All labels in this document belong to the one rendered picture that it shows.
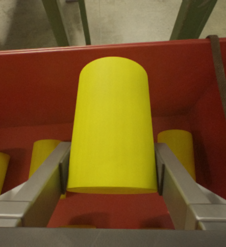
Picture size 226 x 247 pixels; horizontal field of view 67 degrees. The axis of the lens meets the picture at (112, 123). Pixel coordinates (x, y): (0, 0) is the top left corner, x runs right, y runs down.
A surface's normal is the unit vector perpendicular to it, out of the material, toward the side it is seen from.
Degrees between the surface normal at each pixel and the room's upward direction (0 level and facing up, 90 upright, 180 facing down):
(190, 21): 90
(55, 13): 90
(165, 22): 0
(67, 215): 0
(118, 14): 0
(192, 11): 90
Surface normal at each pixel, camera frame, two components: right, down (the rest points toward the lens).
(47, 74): 0.07, 0.90
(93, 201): -0.01, -0.43
